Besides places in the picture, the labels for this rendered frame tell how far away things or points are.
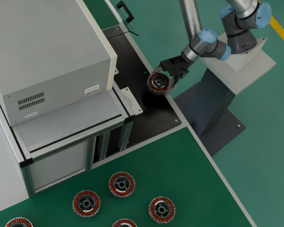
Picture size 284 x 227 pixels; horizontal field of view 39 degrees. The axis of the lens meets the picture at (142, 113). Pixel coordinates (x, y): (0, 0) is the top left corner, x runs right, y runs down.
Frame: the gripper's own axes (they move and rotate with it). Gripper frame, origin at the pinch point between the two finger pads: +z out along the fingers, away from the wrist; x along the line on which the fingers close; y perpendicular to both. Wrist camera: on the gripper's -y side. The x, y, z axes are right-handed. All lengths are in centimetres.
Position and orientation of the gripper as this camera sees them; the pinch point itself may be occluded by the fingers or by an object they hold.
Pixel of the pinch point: (158, 84)
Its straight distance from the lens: 191.0
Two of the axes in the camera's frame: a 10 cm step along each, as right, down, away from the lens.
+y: 6.3, -0.3, 7.8
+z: -6.1, 6.1, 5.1
